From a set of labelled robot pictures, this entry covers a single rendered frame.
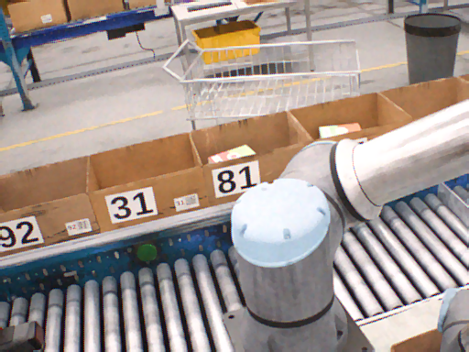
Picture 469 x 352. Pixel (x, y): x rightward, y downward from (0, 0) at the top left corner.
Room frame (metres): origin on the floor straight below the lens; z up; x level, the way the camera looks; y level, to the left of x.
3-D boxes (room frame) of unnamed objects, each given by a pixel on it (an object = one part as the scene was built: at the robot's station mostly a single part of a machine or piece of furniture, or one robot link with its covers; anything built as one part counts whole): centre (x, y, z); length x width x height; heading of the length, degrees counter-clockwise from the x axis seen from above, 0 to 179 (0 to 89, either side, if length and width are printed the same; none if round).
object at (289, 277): (0.66, -0.02, 1.37); 0.17 x 0.15 x 0.18; 155
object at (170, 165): (1.64, 0.43, 0.96); 0.39 x 0.29 x 0.17; 102
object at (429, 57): (4.43, -1.63, 0.32); 0.50 x 0.50 x 0.64
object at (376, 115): (1.80, -0.34, 0.96); 0.39 x 0.29 x 0.17; 102
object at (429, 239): (1.38, -0.55, 0.72); 0.52 x 0.05 x 0.05; 12
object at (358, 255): (1.33, -0.29, 0.72); 0.52 x 0.05 x 0.05; 12
